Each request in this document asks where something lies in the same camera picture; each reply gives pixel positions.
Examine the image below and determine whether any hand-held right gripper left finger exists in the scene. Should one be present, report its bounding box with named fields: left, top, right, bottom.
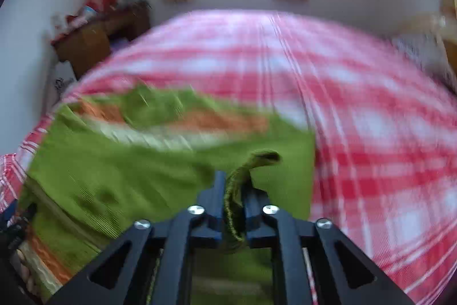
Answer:
left=46, top=171, right=229, bottom=305

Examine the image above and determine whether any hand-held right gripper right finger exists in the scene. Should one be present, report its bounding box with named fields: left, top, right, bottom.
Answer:
left=244, top=184, right=415, bottom=305

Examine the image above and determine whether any cream and yellow headboard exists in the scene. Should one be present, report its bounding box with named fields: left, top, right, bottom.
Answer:
left=400, top=0, right=457, bottom=91

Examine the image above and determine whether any bed with red plaid sheet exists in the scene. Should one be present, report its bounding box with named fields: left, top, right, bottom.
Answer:
left=0, top=10, right=457, bottom=305

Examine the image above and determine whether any green knitted sweater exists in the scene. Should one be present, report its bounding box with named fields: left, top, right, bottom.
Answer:
left=18, top=83, right=316, bottom=305

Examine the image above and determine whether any brown wooden desk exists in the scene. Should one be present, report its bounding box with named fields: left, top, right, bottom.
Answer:
left=50, top=1, right=152, bottom=80

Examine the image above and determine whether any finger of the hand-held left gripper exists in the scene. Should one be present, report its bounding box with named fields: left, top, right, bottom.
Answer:
left=0, top=201, right=38, bottom=250

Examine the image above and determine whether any grey patterned pillow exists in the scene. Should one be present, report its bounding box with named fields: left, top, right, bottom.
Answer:
left=391, top=33, right=450, bottom=77

